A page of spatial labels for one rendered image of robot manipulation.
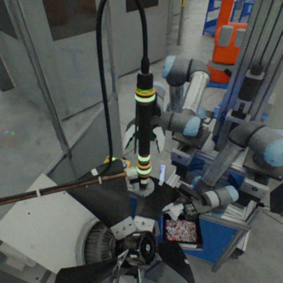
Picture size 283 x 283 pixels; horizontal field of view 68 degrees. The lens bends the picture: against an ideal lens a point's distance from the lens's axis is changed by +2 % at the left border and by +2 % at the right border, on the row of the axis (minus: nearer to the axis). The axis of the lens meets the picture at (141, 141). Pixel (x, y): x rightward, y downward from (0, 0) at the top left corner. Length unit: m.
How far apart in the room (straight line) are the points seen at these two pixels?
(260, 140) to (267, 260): 1.60
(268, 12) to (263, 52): 0.19
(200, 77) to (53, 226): 0.89
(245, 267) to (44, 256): 1.77
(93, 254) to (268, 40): 1.32
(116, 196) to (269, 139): 0.64
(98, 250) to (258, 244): 1.79
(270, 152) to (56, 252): 0.92
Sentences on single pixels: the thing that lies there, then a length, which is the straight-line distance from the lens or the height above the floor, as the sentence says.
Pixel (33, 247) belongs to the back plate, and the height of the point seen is 1.25.
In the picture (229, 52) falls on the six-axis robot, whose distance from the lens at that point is 4.52.
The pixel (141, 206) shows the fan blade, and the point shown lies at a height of 1.19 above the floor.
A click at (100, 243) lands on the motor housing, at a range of 0.94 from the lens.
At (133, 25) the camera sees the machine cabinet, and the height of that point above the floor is 0.94.
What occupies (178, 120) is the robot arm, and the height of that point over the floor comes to 1.57.
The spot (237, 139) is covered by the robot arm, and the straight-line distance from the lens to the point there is 1.04.
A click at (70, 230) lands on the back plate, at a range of 0.99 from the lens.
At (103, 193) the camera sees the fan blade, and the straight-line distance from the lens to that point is 0.81.
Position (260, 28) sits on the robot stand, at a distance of 1.36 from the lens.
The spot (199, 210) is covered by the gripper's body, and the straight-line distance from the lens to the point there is 0.99.
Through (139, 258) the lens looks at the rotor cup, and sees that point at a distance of 0.84.
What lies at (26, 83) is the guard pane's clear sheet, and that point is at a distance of 1.21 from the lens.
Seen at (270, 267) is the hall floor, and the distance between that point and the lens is 2.40.
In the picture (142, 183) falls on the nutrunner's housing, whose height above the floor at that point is 1.50.
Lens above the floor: 2.04
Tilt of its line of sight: 43 degrees down
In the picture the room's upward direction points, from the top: straight up
